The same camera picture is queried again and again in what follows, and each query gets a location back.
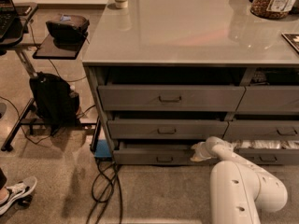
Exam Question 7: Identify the black rolling laptop stand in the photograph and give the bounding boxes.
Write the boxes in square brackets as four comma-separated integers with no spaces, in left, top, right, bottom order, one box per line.
[1,2,88,152]

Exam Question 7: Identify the grey drawer cabinet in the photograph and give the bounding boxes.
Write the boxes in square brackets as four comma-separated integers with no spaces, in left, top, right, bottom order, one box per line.
[83,0,299,159]

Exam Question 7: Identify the jar of nuts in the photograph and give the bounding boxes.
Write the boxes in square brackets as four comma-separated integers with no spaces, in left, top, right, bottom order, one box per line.
[250,0,296,20]

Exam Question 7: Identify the dark card on counter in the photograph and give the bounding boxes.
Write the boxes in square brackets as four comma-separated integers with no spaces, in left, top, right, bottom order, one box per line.
[281,33,299,53]

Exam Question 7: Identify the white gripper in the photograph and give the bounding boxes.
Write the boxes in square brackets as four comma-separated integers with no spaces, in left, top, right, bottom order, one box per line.
[191,142,214,162]

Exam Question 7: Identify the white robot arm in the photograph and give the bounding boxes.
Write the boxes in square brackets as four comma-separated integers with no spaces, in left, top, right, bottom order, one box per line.
[191,136,288,224]

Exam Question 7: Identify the black laptop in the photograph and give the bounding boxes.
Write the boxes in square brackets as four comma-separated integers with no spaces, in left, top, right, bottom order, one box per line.
[0,0,18,39]

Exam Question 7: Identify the black backpack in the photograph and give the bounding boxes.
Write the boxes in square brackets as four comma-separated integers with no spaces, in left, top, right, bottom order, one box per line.
[29,72,79,135]

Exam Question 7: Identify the white sneaker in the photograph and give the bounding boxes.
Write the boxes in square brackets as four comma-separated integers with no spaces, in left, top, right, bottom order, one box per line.
[0,176,37,215]

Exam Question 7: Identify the black floor cables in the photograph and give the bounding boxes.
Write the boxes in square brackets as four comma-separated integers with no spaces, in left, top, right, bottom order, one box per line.
[85,159,125,224]

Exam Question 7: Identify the blue box on floor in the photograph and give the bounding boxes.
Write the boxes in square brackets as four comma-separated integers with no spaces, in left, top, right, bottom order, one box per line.
[94,140,111,159]

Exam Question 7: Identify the grey drawer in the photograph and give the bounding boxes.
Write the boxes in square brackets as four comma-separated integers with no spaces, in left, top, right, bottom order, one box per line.
[223,120,299,140]
[237,86,299,113]
[234,140,299,165]
[97,85,245,112]
[107,119,228,140]
[113,140,218,166]

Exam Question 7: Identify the black pouch on tray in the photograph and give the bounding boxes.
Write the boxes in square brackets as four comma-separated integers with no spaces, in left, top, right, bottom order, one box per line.
[46,14,90,42]

